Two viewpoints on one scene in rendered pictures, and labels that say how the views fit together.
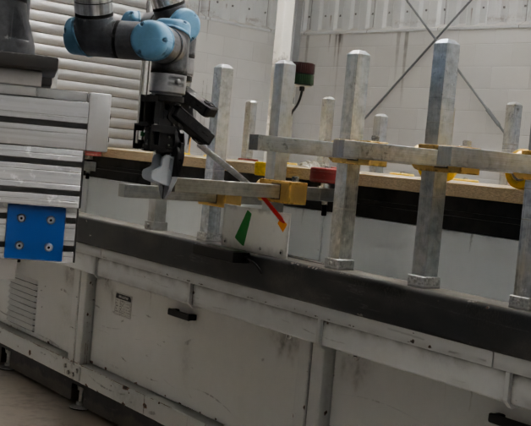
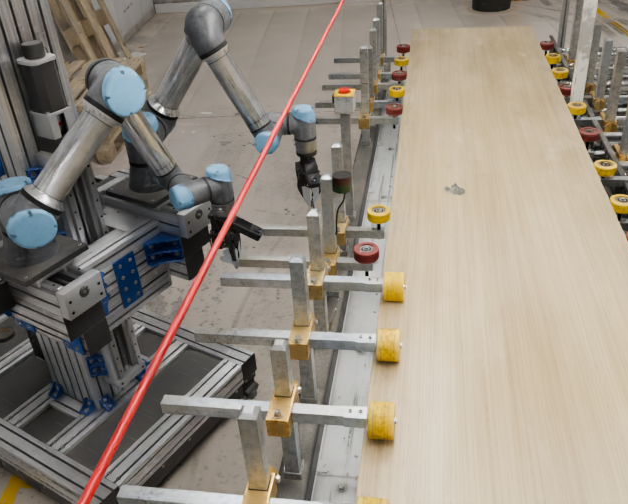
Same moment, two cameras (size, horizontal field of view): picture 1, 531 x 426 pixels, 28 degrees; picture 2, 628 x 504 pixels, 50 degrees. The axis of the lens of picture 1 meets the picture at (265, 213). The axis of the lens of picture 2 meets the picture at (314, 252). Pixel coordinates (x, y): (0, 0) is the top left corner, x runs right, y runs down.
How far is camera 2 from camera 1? 2.07 m
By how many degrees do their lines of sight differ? 53
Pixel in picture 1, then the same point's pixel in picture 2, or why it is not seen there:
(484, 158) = (192, 410)
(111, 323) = not seen: hidden behind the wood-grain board
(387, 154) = (232, 340)
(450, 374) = not seen: hidden behind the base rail
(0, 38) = (14, 260)
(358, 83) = (311, 235)
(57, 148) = (53, 313)
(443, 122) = (297, 312)
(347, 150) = (198, 338)
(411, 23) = not seen: outside the picture
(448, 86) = (297, 290)
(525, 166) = (234, 414)
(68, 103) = (49, 295)
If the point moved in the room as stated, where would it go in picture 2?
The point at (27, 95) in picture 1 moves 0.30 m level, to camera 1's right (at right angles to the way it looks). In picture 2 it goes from (36, 286) to (88, 330)
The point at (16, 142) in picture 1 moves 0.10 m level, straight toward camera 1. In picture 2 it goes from (39, 306) to (10, 326)
